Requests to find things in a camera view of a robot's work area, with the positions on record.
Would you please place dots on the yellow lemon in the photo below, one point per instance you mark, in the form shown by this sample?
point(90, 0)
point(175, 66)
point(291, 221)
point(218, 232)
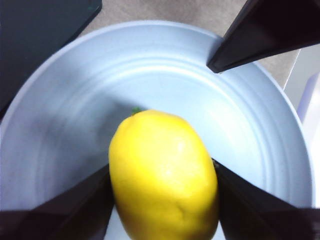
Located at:
point(165, 175)

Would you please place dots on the black rectangular tray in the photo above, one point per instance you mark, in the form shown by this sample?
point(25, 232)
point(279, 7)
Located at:
point(37, 45)

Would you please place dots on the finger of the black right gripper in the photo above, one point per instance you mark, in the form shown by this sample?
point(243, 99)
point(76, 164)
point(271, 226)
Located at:
point(265, 30)

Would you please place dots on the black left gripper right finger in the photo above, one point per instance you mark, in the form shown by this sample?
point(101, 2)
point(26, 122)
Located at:
point(257, 215)

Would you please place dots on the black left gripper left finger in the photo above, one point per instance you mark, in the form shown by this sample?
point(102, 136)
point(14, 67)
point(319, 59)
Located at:
point(62, 220)

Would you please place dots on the blue round plate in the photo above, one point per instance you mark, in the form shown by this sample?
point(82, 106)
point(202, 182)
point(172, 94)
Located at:
point(160, 82)

